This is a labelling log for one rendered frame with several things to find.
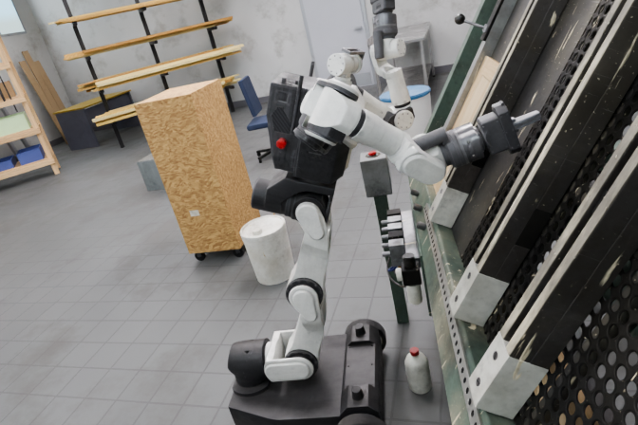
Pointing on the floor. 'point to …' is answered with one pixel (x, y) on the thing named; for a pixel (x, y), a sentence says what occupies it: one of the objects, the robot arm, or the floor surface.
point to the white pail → (269, 249)
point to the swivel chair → (253, 111)
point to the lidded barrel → (421, 102)
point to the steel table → (418, 75)
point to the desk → (72, 126)
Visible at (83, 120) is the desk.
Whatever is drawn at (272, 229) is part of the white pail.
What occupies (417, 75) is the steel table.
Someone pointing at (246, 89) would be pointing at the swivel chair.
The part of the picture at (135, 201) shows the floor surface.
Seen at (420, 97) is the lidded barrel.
